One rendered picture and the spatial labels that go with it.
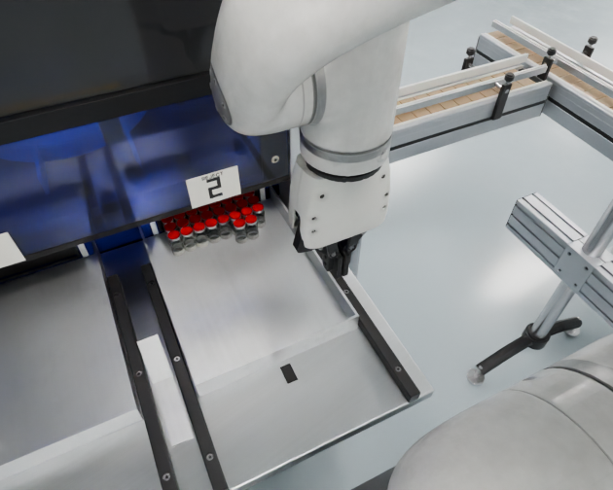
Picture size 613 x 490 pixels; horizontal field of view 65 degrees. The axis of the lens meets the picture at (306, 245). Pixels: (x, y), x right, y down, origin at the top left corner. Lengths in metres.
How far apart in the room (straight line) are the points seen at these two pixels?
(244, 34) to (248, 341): 0.55
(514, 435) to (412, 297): 1.66
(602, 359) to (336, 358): 0.47
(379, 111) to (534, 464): 0.27
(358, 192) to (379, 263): 1.56
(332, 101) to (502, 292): 1.74
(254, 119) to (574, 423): 0.27
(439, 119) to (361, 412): 0.69
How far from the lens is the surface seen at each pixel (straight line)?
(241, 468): 0.70
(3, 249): 0.82
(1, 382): 0.86
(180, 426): 0.73
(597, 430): 0.32
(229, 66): 0.33
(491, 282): 2.08
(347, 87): 0.38
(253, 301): 0.81
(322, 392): 0.73
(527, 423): 0.31
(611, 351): 0.36
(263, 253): 0.88
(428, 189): 2.41
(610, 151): 1.33
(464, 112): 1.19
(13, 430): 0.81
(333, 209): 0.47
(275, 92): 0.31
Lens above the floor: 1.54
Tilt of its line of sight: 48 degrees down
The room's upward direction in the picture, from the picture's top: straight up
